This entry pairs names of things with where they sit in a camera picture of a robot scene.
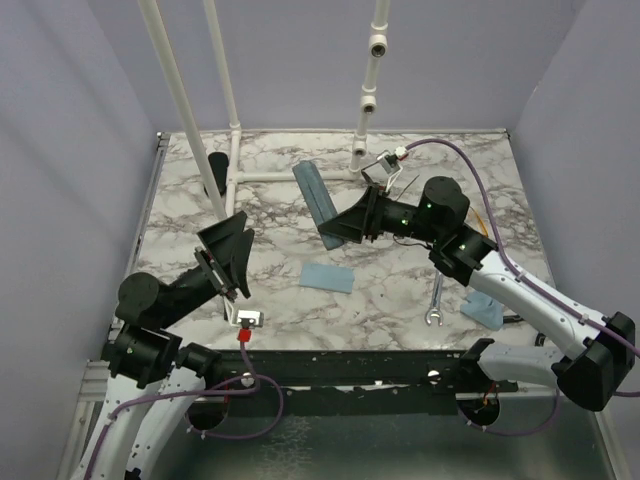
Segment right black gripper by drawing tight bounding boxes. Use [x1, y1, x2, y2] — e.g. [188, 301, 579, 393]
[319, 183, 443, 244]

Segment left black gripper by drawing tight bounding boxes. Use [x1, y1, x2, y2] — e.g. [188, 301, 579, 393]
[159, 209, 255, 328]

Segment blue-grey glasses case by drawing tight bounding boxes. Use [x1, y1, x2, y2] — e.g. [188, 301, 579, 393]
[292, 160, 337, 228]

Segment black wire-frame sunglasses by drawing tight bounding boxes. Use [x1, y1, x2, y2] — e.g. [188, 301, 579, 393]
[361, 161, 420, 200]

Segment blue cleaning cloth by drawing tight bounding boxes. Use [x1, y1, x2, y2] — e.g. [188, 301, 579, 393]
[299, 263, 355, 294]

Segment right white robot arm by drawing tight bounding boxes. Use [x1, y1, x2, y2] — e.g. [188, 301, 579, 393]
[310, 176, 639, 411]

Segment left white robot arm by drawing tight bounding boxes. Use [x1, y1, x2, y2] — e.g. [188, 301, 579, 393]
[72, 212, 255, 479]

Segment orange sunglasses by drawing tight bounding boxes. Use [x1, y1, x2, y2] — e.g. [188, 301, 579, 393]
[468, 207, 492, 238]

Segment black cylinder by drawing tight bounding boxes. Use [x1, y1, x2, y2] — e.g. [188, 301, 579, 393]
[208, 151, 230, 196]

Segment silver wrench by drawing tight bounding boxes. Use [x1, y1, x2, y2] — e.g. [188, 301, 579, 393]
[425, 271, 444, 326]

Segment crumpled blue cloth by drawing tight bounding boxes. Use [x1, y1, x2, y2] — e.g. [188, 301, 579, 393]
[460, 291, 503, 331]

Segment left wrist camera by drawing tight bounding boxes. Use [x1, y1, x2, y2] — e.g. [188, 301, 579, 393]
[224, 301, 264, 329]

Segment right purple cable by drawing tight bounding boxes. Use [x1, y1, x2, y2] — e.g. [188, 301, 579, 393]
[404, 138, 640, 436]

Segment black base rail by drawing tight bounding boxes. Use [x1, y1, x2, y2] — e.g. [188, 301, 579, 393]
[102, 342, 521, 419]

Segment white PVC pipe frame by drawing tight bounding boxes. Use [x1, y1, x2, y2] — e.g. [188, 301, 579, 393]
[134, 0, 392, 221]

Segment aluminium extrusion rail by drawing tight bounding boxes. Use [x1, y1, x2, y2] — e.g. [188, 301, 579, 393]
[78, 361, 110, 402]

